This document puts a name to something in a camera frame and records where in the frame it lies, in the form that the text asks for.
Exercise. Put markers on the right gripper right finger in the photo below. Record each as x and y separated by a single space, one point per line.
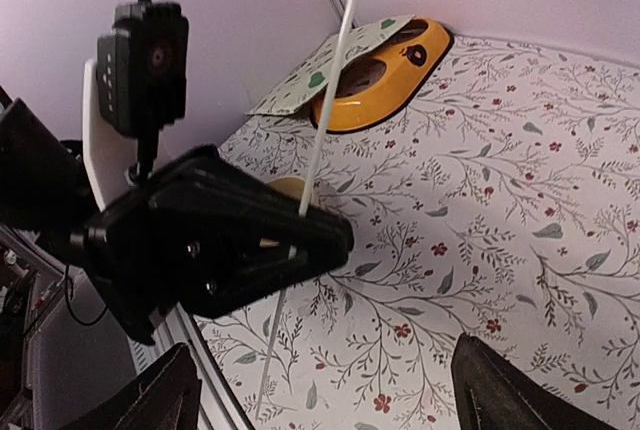
491 393

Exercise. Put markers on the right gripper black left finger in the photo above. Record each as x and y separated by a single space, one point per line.
165 396

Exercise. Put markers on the cream pet bowl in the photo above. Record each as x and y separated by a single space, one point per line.
291 186

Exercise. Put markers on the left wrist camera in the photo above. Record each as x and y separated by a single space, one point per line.
133 88

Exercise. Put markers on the white tent pole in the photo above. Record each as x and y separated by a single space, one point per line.
314 161

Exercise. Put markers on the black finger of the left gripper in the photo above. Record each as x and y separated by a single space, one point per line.
221 239

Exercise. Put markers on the green patterned cushion mat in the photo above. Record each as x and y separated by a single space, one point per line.
311 77

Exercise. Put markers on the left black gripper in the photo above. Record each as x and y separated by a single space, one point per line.
45 189

